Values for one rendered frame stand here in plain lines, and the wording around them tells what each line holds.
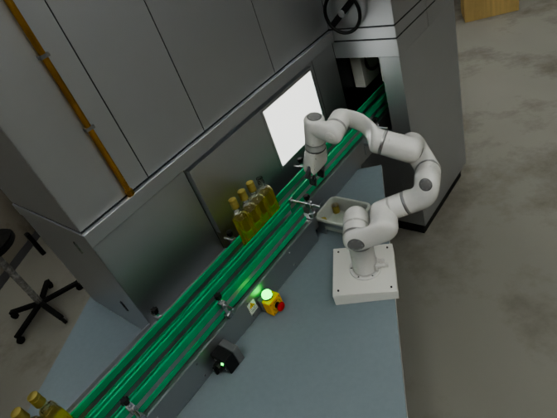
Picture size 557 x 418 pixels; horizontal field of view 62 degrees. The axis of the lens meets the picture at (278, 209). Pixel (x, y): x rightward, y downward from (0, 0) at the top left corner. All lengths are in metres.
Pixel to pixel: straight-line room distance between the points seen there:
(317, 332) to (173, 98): 1.05
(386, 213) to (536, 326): 1.32
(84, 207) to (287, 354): 0.90
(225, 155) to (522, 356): 1.70
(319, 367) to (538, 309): 1.40
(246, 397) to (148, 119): 1.06
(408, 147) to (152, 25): 0.99
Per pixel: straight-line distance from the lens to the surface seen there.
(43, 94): 1.61
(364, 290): 1.83
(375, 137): 1.55
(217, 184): 1.99
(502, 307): 2.76
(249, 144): 2.09
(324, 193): 2.29
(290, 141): 2.32
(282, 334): 1.86
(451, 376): 2.53
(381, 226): 1.57
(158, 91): 1.81
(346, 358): 1.73
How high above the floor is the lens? 2.18
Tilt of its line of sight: 36 degrees down
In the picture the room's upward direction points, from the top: 22 degrees counter-clockwise
